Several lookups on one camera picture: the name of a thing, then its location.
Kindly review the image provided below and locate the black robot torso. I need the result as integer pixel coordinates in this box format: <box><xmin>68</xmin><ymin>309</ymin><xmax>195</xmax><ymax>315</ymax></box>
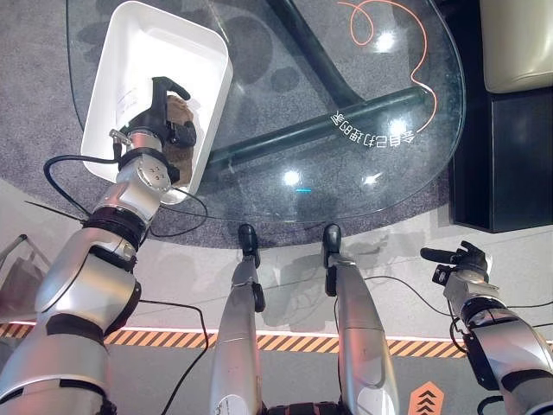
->
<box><xmin>258</xmin><ymin>400</ymin><xmax>349</xmax><ymax>415</ymax></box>

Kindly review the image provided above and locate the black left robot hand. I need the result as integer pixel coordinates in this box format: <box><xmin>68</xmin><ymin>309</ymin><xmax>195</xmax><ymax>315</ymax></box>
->
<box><xmin>126</xmin><ymin>76</ymin><xmax>199</xmax><ymax>148</ymax></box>

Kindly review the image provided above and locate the dark right robot foot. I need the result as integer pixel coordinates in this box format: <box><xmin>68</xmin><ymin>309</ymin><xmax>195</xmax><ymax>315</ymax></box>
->
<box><xmin>322</xmin><ymin>222</ymin><xmax>343</xmax><ymax>260</ymax></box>

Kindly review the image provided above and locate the grey metal stand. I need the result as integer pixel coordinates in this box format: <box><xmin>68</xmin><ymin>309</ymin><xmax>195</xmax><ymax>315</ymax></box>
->
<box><xmin>0</xmin><ymin>233</ymin><xmax>52</xmax><ymax>323</ymax></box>

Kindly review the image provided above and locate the orange arrow floor marker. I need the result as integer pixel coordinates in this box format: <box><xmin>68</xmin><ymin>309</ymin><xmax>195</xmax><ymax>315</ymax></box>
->
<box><xmin>408</xmin><ymin>380</ymin><xmax>446</xmax><ymax>415</ymax></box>

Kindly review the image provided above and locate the grey carpet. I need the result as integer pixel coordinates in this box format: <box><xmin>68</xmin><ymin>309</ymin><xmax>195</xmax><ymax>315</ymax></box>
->
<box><xmin>0</xmin><ymin>0</ymin><xmax>479</xmax><ymax>251</ymax></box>

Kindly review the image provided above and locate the orange black hazard tape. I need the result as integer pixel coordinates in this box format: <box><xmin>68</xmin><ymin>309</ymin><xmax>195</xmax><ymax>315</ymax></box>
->
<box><xmin>0</xmin><ymin>322</ymin><xmax>553</xmax><ymax>360</ymax></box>

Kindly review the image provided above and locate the black floor cable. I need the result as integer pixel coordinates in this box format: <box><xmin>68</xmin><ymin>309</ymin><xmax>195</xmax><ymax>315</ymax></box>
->
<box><xmin>137</xmin><ymin>299</ymin><xmax>211</xmax><ymax>415</ymax></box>

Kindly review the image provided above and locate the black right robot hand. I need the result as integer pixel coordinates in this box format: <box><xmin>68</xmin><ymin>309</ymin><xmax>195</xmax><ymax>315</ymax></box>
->
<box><xmin>419</xmin><ymin>239</ymin><xmax>493</xmax><ymax>274</ymax></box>

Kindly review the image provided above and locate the dark left robot foot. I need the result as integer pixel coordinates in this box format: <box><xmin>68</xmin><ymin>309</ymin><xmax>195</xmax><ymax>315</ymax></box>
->
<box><xmin>237</xmin><ymin>223</ymin><xmax>262</xmax><ymax>260</ymax></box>

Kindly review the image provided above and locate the dark robot foot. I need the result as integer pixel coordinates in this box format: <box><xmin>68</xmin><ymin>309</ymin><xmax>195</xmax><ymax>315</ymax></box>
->
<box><xmin>237</xmin><ymin>223</ymin><xmax>262</xmax><ymax>260</ymax></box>
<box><xmin>322</xmin><ymin>222</ymin><xmax>343</xmax><ymax>260</ymax></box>

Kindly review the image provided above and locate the silver robot leg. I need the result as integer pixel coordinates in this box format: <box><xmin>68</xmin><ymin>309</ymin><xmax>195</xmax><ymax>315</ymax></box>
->
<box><xmin>324</xmin><ymin>253</ymin><xmax>401</xmax><ymax>415</ymax></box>
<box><xmin>209</xmin><ymin>253</ymin><xmax>266</xmax><ymax>415</ymax></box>

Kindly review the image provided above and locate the black cabinet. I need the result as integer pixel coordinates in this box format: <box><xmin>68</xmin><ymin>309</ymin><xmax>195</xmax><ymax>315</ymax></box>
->
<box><xmin>448</xmin><ymin>89</ymin><xmax>553</xmax><ymax>234</ymax></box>

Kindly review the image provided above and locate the white plastic basket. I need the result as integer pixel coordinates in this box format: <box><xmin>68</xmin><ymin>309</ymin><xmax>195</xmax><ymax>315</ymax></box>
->
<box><xmin>79</xmin><ymin>0</ymin><xmax>235</xmax><ymax>205</ymax></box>

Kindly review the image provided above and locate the beige sofa cushion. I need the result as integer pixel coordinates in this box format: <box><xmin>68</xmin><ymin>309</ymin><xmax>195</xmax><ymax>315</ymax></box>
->
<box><xmin>479</xmin><ymin>0</ymin><xmax>553</xmax><ymax>94</ymax></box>

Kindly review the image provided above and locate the black metal table frame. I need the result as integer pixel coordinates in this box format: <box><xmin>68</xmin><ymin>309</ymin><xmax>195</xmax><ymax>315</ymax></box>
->
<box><xmin>202</xmin><ymin>0</ymin><xmax>428</xmax><ymax>175</ymax></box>

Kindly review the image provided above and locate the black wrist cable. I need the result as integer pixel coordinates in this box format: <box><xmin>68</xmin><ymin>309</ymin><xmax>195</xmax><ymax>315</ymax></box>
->
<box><xmin>42</xmin><ymin>154</ymin><xmax>123</xmax><ymax>218</ymax></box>

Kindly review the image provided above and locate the silver right robot leg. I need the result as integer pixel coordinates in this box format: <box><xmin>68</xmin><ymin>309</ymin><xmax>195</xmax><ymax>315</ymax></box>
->
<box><xmin>324</xmin><ymin>253</ymin><xmax>401</xmax><ymax>415</ymax></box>

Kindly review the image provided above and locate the brown cloth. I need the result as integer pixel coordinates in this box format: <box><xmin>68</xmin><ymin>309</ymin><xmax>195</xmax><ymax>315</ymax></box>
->
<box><xmin>161</xmin><ymin>92</ymin><xmax>199</xmax><ymax>186</ymax></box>

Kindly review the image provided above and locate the thin black looped cable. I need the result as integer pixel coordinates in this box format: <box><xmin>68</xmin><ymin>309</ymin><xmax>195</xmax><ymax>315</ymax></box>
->
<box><xmin>148</xmin><ymin>191</ymin><xmax>209</xmax><ymax>239</ymax></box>

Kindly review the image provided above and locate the silver left robot leg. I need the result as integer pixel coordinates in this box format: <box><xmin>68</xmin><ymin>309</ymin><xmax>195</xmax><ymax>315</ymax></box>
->
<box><xmin>209</xmin><ymin>253</ymin><xmax>266</xmax><ymax>415</ymax></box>

